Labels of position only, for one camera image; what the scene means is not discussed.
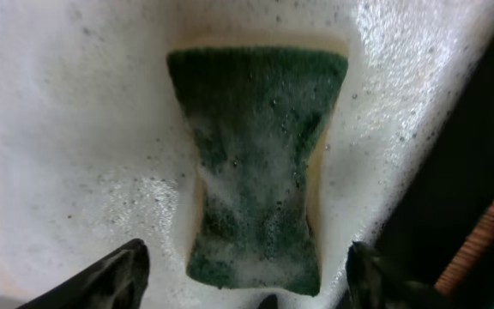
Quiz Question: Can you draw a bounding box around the green yellow sponge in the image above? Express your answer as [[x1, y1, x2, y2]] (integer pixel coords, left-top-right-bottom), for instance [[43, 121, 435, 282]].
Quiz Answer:
[[166, 46, 348, 296]]

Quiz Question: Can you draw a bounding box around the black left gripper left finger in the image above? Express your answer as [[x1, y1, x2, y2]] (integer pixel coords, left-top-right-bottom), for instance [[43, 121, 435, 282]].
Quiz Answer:
[[17, 239, 150, 309]]

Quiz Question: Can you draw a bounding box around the black tray with soapy water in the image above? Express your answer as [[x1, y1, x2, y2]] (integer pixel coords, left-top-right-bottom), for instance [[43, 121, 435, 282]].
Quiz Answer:
[[0, 1, 494, 308]]

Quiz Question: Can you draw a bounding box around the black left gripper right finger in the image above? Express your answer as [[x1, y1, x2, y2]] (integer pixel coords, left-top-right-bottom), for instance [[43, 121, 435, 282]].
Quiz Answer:
[[346, 241, 454, 309]]

